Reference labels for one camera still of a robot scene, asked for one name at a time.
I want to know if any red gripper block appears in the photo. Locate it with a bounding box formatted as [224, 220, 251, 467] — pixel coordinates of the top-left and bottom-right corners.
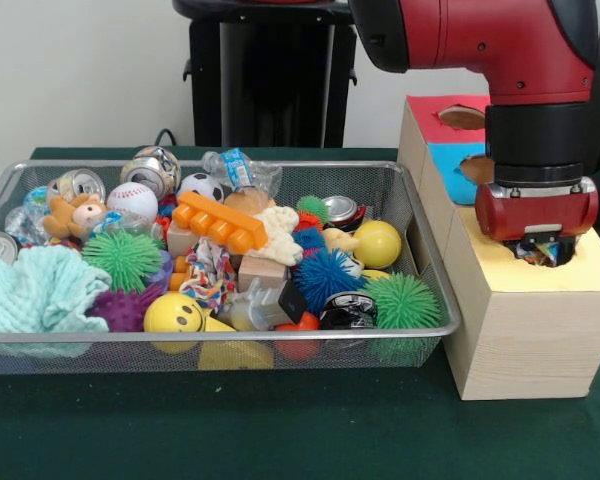
[475, 184, 600, 264]

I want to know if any colourful dotted cloth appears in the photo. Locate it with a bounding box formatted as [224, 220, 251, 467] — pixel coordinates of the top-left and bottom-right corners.
[522, 241, 557, 265]

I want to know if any wooden box with three holes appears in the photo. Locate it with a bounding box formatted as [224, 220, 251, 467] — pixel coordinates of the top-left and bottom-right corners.
[397, 94, 600, 401]

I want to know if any green spiky rubber ball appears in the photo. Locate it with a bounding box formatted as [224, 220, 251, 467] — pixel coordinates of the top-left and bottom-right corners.
[81, 229, 162, 294]
[362, 273, 441, 330]

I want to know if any plain yellow ball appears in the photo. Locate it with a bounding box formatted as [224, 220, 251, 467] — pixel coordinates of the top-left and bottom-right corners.
[352, 220, 403, 270]

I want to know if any blue spiky rubber ball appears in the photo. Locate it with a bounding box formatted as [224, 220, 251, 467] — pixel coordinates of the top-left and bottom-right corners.
[293, 249, 369, 301]

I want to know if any cream fluffy cloth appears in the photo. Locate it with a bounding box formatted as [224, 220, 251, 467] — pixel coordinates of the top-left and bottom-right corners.
[252, 205, 305, 266]

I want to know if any dark green table cloth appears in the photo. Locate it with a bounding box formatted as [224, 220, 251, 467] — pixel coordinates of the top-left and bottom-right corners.
[0, 146, 600, 480]

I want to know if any orange plastic block toy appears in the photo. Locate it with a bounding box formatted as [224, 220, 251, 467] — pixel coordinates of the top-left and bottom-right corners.
[172, 191, 270, 254]

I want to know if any yellow smiley face ball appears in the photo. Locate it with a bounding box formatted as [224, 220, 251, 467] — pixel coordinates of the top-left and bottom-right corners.
[142, 292, 205, 334]

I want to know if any white baseball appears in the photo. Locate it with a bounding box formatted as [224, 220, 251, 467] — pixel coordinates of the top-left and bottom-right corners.
[106, 182, 160, 224]

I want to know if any brown teddy bear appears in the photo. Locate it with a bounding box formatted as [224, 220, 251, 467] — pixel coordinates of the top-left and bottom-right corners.
[42, 193, 107, 239]

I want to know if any mint green knitted cloth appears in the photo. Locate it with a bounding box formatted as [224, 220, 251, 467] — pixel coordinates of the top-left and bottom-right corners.
[0, 245, 112, 335]

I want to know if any silver wire mesh bin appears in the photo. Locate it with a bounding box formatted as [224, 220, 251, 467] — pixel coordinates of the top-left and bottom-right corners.
[0, 159, 462, 375]

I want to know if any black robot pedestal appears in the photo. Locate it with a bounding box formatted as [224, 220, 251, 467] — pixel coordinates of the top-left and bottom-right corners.
[172, 0, 376, 149]

